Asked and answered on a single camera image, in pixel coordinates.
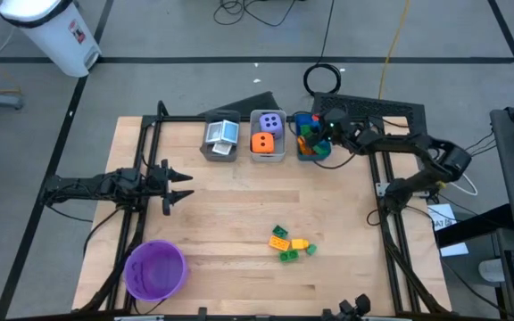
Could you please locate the grey-backed card deck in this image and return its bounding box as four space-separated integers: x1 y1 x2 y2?
204 121 225 144
211 142 234 157

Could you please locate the purple foam die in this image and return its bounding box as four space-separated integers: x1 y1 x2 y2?
258 111 284 139

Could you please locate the long green toy block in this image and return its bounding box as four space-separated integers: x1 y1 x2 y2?
311 142 332 159

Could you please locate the dark grey plastic bin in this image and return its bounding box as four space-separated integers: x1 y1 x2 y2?
199 109 242 163

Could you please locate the large green toy block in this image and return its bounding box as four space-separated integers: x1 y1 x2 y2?
278 249 301 264

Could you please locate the black gadget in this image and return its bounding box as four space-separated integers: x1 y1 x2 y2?
322 292 372 321

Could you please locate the white plastic bin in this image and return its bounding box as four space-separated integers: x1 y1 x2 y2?
248 109 288 163

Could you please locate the white paper sheet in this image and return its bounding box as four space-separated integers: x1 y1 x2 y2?
439 242 470 259

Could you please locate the black coiled cable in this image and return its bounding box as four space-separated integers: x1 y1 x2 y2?
302 0 344 96

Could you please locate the white trash can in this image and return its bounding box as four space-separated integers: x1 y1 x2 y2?
0 0 104 78

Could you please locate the yellow-orange toy block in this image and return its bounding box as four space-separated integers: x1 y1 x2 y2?
268 235 292 252

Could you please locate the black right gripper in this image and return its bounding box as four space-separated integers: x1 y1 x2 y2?
309 107 354 150

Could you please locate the white printed paper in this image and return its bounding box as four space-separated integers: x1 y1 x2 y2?
427 203 460 233

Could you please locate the teal-backed card deck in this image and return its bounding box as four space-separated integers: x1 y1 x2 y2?
220 119 241 146

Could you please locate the yellow cable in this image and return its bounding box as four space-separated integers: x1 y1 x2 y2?
377 0 412 101

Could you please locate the black aluminium frame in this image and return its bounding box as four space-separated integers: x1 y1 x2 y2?
78 100 452 314

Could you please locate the orange wedge toy block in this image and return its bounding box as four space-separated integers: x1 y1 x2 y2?
296 136 312 157

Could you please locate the black cable tangle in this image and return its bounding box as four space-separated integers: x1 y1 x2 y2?
212 0 302 28

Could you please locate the orange foam die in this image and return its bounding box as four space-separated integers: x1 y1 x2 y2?
251 131 276 155

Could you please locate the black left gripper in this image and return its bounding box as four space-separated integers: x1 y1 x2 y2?
144 159 196 217

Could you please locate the white computer mouse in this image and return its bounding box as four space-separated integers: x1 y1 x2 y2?
477 258 508 284

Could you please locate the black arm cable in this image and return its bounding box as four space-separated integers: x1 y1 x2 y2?
82 204 127 258

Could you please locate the purple plastic bucket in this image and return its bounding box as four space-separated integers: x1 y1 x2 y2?
123 239 190 303

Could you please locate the black side desk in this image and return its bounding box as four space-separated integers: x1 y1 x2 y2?
435 203 514 249

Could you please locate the blue plastic bin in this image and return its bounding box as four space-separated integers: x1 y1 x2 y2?
294 112 333 162

